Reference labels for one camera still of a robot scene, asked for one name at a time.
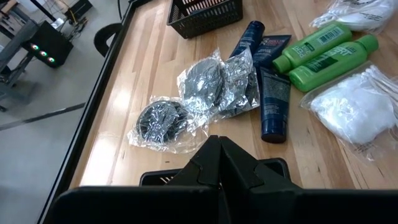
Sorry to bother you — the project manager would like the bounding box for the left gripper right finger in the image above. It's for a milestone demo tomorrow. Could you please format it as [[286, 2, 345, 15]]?
[[221, 136, 302, 189]]

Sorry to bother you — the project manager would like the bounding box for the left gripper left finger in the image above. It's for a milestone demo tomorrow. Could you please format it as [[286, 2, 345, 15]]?
[[164, 135, 222, 187]]

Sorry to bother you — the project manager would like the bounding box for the dark blue toiletry tube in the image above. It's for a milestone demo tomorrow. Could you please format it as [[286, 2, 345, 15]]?
[[229, 20, 266, 58], [257, 67, 292, 144], [252, 34, 292, 71]]

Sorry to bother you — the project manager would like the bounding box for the green toiletry bottle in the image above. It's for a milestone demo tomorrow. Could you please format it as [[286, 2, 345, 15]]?
[[289, 34, 379, 93], [272, 21, 353, 74]]

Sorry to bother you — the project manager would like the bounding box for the white cotton swabs bag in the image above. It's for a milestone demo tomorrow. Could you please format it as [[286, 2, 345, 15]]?
[[309, 0, 398, 34], [300, 60, 398, 162]]

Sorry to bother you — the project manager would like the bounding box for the black computer tower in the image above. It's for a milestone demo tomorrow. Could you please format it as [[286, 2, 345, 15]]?
[[21, 20, 75, 69]]

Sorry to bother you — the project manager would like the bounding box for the grey metal desk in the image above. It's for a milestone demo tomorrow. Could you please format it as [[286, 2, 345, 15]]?
[[0, 19, 40, 113]]

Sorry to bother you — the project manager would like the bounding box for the black curved handle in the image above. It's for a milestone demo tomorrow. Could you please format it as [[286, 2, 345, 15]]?
[[94, 22, 123, 58]]

